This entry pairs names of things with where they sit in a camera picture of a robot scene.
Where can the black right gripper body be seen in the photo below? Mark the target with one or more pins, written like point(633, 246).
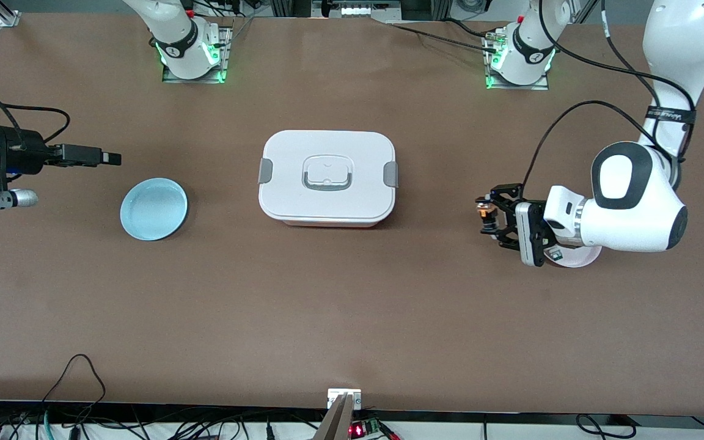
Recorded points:
point(27, 153)

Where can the orange and black switch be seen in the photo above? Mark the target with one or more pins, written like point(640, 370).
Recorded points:
point(486, 215)

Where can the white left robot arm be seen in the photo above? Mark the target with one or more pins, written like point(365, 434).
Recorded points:
point(633, 208)

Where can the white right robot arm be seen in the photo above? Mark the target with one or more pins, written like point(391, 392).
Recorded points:
point(175, 30)

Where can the light blue round plate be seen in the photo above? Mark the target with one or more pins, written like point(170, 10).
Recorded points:
point(153, 209)

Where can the pink round plate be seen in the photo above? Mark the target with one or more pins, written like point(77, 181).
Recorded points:
point(578, 258)

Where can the white lidded lunch box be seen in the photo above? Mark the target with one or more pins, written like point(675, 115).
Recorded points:
point(327, 177)

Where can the white lit device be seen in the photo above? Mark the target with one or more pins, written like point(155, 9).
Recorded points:
point(364, 9)

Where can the circuit board with red light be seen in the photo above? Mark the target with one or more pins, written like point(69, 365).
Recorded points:
point(364, 428)

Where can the green and clear switch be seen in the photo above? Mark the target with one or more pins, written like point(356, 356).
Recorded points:
point(553, 253)

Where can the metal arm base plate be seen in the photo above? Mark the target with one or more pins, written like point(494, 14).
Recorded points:
point(225, 55)
point(541, 82)

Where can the aluminium frame profile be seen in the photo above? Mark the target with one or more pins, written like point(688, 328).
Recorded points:
point(7, 15)

